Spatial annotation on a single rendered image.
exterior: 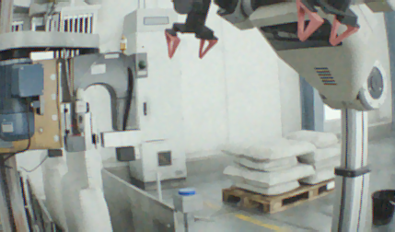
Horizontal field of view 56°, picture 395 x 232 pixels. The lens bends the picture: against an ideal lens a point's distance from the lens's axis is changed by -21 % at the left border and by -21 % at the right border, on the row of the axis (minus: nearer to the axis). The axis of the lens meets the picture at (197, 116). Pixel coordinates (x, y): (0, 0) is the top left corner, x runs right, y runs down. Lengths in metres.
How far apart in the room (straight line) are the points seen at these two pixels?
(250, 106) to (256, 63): 0.63
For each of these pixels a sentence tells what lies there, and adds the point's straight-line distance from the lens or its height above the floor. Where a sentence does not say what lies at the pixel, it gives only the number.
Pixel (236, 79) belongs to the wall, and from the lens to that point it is 6.55.
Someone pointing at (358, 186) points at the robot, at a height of 0.89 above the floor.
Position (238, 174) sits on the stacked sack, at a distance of 4.40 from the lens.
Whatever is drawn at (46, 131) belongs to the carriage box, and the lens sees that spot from 1.50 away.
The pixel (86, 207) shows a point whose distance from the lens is 1.81.
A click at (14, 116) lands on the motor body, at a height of 1.16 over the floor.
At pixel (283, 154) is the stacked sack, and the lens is 4.06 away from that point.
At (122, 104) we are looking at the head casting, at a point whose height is 1.15.
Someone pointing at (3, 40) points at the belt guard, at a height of 1.39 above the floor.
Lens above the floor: 1.21
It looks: 4 degrees down
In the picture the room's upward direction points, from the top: 3 degrees counter-clockwise
